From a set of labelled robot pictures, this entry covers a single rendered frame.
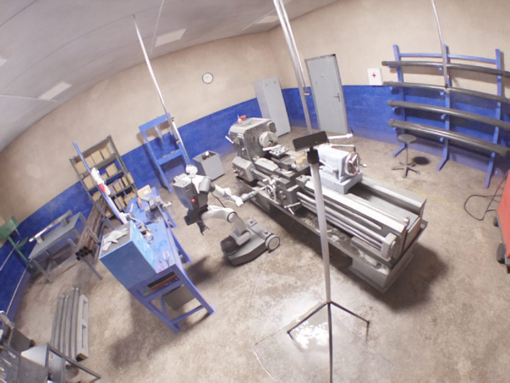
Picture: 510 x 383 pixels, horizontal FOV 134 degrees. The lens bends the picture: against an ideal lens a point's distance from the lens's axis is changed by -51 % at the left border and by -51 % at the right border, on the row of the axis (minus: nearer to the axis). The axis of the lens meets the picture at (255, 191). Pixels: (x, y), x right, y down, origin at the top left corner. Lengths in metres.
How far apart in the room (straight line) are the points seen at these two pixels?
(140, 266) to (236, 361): 1.22
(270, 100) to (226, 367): 6.20
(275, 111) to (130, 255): 5.74
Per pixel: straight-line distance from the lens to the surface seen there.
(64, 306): 4.23
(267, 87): 6.52
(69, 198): 6.76
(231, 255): 2.72
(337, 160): 2.04
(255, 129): 3.12
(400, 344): 2.17
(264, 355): 2.15
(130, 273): 1.96
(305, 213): 2.60
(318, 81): 6.16
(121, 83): 6.12
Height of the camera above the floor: 2.01
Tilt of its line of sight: 29 degrees down
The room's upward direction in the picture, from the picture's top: 18 degrees counter-clockwise
